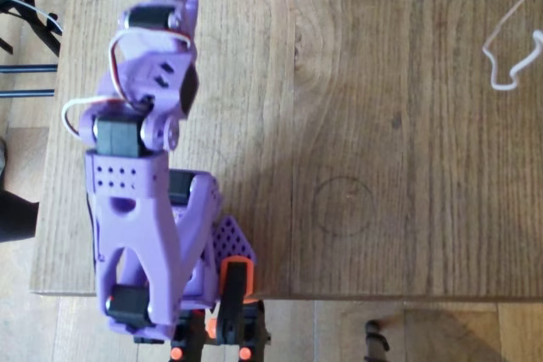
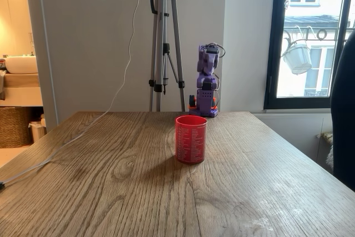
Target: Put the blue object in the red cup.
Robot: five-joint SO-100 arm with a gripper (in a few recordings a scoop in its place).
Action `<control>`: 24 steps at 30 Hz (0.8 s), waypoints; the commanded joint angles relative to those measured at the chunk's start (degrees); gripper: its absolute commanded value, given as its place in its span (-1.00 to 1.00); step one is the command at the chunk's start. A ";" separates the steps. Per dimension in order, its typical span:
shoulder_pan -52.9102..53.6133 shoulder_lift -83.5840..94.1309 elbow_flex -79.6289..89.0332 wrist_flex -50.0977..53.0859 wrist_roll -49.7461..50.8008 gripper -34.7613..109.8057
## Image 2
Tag red cup with white print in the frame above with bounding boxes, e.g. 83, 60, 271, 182
175, 114, 208, 165

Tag white hanging planter outside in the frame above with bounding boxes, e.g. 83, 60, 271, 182
281, 43, 313, 75

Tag ornate black balcony railing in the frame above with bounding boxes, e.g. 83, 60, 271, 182
283, 25, 355, 44

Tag patterned cushion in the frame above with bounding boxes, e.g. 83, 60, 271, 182
317, 131, 334, 171

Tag person in black clothes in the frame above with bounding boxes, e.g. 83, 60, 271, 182
330, 30, 355, 192

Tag small white bin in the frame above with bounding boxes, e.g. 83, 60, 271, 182
28, 114, 47, 144

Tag white wash basin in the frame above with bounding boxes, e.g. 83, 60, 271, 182
5, 56, 37, 75

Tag wooden vanity counter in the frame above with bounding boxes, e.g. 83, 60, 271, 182
0, 73, 40, 107

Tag woven wicker basket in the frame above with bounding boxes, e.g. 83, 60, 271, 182
0, 106, 32, 149

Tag robot arm servo wires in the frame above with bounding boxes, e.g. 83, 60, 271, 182
206, 42, 226, 58

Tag silver camera tripod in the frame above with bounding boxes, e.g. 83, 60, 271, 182
148, 0, 186, 112

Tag dark window frame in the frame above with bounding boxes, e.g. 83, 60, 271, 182
263, 0, 355, 110

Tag long white cable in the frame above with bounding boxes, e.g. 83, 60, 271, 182
0, 0, 149, 191

